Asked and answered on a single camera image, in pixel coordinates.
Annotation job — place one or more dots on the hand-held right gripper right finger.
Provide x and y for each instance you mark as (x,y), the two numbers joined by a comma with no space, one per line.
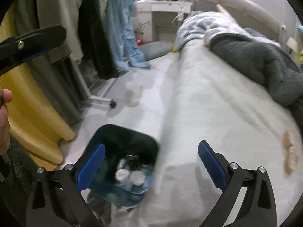
(211,165)

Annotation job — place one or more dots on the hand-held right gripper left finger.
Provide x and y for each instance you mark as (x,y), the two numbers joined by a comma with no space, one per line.
(91,165)

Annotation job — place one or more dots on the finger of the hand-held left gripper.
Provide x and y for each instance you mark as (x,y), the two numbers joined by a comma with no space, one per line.
(37,40)

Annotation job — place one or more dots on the dark blue trash bin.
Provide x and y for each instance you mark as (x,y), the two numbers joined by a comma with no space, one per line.
(125,139)

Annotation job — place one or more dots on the person's left hand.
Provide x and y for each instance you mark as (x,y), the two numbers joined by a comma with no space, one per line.
(4,123)

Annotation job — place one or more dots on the grey-green hanging garment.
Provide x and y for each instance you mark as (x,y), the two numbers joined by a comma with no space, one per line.
(45,11)

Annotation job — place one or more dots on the white hanging garment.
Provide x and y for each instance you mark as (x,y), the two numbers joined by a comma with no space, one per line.
(71,16)

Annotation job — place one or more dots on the black hanging garment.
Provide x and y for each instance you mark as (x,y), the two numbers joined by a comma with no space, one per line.
(94,28)

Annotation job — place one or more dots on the white clothes rack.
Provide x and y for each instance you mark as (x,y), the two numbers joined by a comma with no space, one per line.
(101,94)

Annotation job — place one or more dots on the yellow curved panel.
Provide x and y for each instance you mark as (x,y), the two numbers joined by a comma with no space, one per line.
(30,113)

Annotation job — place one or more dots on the dark fuzzy clothing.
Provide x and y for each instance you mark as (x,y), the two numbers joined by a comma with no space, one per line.
(16,170)

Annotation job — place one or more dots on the small red container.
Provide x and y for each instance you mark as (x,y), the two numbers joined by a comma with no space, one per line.
(140,42)

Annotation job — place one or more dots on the dark grey fleece blanket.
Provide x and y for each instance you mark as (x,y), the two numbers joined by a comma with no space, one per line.
(260,61)

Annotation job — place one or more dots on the grey floor cushion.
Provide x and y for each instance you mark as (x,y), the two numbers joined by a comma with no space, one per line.
(155,49)

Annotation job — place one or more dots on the white dressing table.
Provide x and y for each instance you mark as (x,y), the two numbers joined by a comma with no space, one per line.
(165,7)

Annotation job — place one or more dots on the light blue patterned duvet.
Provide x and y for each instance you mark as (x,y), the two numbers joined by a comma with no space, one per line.
(201,26)

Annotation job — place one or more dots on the beige padded headboard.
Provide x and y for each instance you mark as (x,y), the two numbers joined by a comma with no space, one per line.
(236,2)

